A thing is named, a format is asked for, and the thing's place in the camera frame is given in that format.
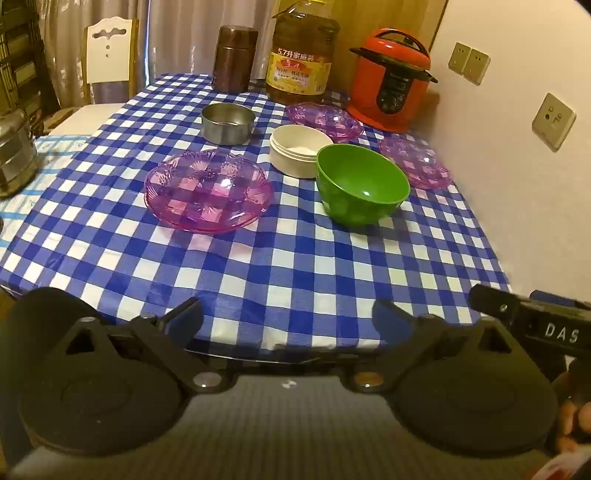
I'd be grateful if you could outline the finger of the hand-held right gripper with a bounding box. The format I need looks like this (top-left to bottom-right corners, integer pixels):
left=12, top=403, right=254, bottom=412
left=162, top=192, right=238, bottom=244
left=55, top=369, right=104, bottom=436
left=468, top=284, right=525, bottom=326

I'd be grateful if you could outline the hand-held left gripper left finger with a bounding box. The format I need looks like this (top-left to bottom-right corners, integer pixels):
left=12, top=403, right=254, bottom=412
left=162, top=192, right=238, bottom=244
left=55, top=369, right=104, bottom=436
left=60, top=298, right=229, bottom=396

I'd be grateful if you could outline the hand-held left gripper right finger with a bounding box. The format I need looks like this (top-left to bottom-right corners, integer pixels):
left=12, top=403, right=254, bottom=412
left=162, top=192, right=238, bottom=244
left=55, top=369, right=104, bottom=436
left=353, top=299, right=514, bottom=394

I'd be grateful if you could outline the pink transparent plastic plate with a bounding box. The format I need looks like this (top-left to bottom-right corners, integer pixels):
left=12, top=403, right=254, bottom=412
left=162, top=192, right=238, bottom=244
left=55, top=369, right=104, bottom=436
left=285, top=103, right=364, bottom=142
left=379, top=136, right=453, bottom=190
left=144, top=148, right=274, bottom=233

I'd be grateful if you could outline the green plastic bowl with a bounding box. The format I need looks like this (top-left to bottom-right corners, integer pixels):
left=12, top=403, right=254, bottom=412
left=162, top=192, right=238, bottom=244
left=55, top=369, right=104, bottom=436
left=316, top=144, right=411, bottom=226

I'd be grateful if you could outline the white plastic bowl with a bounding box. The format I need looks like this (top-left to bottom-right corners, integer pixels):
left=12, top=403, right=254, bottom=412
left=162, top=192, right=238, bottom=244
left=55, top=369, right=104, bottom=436
left=269, top=124, right=334, bottom=179

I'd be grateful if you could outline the stainless steel bowl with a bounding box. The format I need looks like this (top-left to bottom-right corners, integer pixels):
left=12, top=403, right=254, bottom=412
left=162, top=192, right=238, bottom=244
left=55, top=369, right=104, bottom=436
left=201, top=103, right=257, bottom=145

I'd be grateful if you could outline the person's right forearm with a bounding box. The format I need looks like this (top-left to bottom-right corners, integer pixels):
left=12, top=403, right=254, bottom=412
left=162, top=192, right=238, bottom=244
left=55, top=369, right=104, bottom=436
left=531, top=451, right=591, bottom=480

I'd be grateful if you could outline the person's right hand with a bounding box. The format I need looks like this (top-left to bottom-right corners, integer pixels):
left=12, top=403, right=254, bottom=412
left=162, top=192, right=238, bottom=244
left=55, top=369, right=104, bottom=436
left=555, top=401, right=591, bottom=457

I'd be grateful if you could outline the blue white checkered tablecloth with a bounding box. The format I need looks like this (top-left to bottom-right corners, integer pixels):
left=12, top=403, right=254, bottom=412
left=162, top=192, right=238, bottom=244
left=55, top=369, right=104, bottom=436
left=0, top=73, right=513, bottom=357

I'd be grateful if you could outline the white blue patterned cloth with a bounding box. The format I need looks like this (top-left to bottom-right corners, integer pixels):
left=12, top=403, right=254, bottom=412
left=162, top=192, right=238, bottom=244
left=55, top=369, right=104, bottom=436
left=0, top=134, right=93, bottom=232

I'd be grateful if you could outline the stainless steel steamer pot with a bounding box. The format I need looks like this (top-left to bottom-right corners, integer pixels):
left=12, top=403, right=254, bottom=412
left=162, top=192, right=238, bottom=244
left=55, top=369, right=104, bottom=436
left=0, top=107, right=40, bottom=199

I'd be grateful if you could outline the red electric pressure cooker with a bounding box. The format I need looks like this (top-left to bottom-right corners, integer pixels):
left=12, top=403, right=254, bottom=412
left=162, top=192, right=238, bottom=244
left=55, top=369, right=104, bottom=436
left=345, top=28, right=438, bottom=134

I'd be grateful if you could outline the brown cylindrical canister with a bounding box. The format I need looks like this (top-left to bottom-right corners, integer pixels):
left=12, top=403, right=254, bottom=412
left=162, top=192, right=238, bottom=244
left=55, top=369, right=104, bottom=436
left=212, top=25, right=259, bottom=93

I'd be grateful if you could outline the white wooden chair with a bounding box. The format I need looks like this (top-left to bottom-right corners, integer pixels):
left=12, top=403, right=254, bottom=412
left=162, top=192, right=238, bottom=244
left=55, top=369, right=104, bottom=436
left=46, top=17, right=139, bottom=137

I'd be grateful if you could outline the large cooking oil bottle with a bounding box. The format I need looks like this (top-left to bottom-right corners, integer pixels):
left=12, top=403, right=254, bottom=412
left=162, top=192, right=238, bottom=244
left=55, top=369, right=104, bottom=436
left=265, top=0, right=341, bottom=105

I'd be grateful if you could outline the grey curtain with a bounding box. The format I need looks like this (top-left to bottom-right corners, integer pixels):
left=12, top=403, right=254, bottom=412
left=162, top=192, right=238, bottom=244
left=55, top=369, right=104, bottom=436
left=44, top=0, right=296, bottom=107

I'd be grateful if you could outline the light wooden panel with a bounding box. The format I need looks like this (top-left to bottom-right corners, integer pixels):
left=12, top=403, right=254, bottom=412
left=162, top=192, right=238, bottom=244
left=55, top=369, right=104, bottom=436
left=295, top=0, right=450, bottom=93

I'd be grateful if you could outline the dark shelf rack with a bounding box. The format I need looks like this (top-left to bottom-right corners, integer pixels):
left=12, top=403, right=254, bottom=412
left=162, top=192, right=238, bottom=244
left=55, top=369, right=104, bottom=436
left=0, top=0, right=61, bottom=121

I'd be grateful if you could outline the large beige wall socket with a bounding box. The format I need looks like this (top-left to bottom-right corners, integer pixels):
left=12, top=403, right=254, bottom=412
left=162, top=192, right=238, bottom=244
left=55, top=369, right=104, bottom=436
left=532, top=93, right=577, bottom=151

